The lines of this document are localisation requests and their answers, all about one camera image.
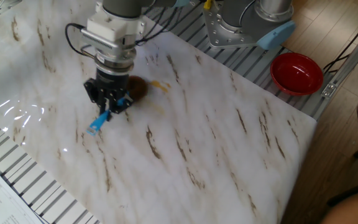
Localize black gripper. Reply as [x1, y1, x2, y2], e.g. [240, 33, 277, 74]
[83, 70, 134, 121]

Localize white marble pattern sheet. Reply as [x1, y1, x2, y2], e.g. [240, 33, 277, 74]
[0, 0, 318, 224]

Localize seated person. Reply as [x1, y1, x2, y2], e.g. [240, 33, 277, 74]
[320, 188, 358, 224]

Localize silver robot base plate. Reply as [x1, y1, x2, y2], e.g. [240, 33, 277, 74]
[202, 1, 272, 50]

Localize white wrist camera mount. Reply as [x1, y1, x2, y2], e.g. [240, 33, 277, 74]
[80, 14, 148, 59]

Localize blue handled brown brush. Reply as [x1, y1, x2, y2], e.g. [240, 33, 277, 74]
[86, 75, 149, 137]

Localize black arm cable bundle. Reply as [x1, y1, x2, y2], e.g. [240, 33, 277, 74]
[135, 6, 195, 46]

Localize black floor cable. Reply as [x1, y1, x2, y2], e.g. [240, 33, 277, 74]
[323, 9, 358, 74]

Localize orange sauce stain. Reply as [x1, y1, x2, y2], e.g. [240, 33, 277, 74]
[150, 80, 172, 94]
[147, 101, 165, 114]

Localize red bowl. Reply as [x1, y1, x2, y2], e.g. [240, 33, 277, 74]
[270, 52, 324, 96]

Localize aluminium frame beam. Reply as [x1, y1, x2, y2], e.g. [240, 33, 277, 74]
[320, 18, 358, 99]

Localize black camera cable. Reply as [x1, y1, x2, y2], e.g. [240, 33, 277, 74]
[65, 23, 89, 59]

